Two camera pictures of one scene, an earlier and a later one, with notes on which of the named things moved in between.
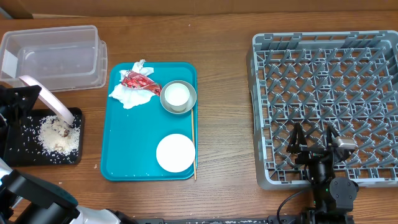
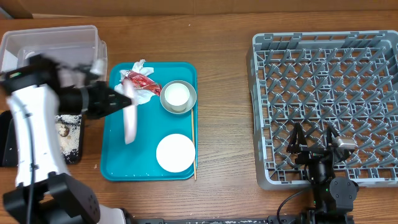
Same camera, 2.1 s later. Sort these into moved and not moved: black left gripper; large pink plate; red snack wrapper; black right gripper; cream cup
Moved: black left gripper; large pink plate
Not moved: cream cup; red snack wrapper; black right gripper
